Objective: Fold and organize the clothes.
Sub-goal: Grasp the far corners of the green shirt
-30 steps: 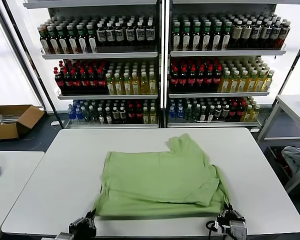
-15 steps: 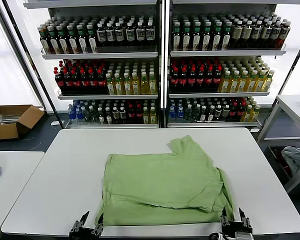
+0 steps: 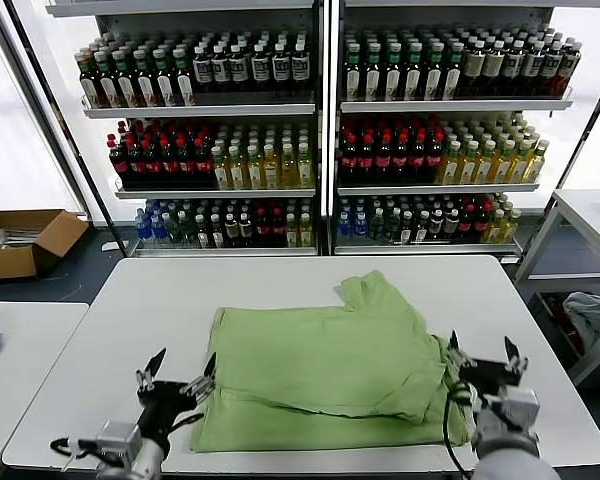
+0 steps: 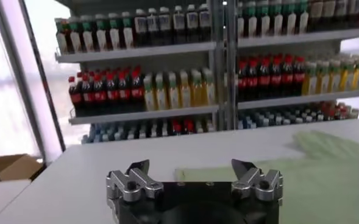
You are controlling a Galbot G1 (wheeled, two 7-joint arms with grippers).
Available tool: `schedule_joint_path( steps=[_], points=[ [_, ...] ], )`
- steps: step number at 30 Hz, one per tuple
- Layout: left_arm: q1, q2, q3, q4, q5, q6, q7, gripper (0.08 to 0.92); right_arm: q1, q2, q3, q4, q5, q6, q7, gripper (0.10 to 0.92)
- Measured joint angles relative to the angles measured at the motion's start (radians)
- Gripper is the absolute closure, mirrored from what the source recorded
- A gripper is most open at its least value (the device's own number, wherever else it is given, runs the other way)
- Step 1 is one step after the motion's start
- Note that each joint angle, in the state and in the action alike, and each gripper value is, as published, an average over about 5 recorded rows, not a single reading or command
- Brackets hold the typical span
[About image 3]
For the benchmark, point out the brown cardboard box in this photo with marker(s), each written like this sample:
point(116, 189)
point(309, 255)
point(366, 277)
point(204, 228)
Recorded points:
point(10, 262)

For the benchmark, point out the small white-cap dark bottle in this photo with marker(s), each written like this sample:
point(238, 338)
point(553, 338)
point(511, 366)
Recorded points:
point(406, 229)
point(216, 232)
point(201, 232)
point(421, 229)

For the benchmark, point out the white-label dark drink bottle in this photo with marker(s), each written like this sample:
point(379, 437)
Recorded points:
point(300, 68)
point(532, 66)
point(238, 70)
point(514, 66)
point(281, 69)
point(221, 70)
point(260, 69)
point(551, 66)
point(202, 70)
point(570, 65)

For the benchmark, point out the grey crumpled cloth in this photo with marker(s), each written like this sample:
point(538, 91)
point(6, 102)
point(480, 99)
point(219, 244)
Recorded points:
point(587, 315)

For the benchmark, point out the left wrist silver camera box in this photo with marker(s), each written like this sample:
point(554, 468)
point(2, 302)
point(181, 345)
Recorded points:
point(120, 442)

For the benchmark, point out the clear green water bottle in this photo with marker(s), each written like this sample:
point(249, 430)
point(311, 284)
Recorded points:
point(172, 229)
point(391, 227)
point(376, 227)
point(186, 229)

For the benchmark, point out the clear plastic items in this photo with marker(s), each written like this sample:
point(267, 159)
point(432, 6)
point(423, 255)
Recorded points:
point(10, 235)

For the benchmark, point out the dark window frame post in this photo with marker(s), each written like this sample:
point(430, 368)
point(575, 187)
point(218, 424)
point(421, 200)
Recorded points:
point(98, 200)

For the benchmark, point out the small red-cap cola bottle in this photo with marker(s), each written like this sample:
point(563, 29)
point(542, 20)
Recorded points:
point(465, 225)
point(278, 230)
point(480, 224)
point(263, 230)

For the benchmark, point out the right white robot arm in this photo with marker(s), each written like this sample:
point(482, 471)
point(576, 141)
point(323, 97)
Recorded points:
point(510, 460)

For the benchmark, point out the white floor plate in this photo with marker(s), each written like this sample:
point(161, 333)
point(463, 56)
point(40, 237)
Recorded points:
point(115, 246)

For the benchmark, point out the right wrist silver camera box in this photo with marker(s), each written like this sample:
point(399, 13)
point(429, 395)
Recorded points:
point(515, 410)

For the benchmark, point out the small beige-label dark bottle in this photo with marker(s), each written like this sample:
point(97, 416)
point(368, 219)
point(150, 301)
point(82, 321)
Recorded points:
point(245, 231)
point(231, 231)
point(436, 225)
point(451, 224)

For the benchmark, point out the grey window frame post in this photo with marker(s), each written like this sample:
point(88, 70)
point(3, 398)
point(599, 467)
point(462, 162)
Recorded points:
point(75, 190)

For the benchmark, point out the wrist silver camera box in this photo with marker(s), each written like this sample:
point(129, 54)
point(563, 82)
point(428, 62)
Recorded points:
point(120, 442)
point(515, 410)

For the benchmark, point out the grey metal shelf rack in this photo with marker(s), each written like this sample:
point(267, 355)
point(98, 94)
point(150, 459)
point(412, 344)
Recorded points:
point(200, 110)
point(455, 105)

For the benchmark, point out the grey framed side table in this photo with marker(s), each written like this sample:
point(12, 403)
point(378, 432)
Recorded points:
point(580, 205)

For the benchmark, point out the beige-label dark drink bottle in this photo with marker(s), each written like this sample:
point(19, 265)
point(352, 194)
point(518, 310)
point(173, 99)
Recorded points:
point(493, 67)
point(475, 67)

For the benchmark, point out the light green polo shirt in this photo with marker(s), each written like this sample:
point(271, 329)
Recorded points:
point(305, 360)

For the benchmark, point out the green-cap dark tea bottle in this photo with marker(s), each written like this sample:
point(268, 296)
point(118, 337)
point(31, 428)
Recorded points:
point(126, 85)
point(373, 75)
point(415, 75)
point(145, 85)
point(455, 75)
point(185, 85)
point(394, 75)
point(435, 75)
point(165, 85)
point(353, 75)
point(89, 85)
point(107, 85)

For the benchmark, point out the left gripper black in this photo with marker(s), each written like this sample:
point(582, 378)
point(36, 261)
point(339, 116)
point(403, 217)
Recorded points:
point(162, 410)

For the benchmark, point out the white side table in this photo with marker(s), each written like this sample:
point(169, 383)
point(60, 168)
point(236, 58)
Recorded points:
point(30, 350)

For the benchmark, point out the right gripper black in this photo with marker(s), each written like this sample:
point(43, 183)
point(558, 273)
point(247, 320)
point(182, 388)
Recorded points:
point(490, 375)

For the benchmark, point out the small yellow juice bottle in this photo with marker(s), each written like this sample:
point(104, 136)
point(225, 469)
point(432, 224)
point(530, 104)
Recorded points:
point(495, 229)
point(306, 231)
point(511, 226)
point(292, 231)

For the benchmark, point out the blue water bottle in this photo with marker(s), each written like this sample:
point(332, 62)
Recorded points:
point(141, 227)
point(345, 225)
point(156, 227)
point(361, 225)

